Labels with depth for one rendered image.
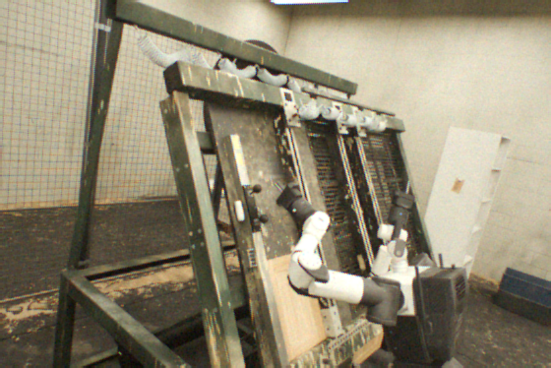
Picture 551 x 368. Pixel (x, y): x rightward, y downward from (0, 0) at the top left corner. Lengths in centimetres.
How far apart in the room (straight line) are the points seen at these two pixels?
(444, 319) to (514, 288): 428
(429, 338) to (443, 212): 397
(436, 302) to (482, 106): 550
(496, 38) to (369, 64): 200
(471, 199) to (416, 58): 289
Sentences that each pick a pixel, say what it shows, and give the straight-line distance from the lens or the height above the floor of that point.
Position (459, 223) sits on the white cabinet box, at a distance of 539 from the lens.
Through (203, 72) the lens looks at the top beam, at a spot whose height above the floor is 194.
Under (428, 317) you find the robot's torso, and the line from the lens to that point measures 152.
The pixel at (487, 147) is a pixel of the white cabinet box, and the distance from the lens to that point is 530.
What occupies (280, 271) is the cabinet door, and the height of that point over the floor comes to 119.
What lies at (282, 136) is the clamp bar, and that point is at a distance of 193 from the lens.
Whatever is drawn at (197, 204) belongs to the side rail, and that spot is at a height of 148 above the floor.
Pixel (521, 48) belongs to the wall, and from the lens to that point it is 687.
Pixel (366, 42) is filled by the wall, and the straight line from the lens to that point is 775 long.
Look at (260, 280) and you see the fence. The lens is 160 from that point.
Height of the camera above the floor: 185
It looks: 12 degrees down
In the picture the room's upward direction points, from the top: 11 degrees clockwise
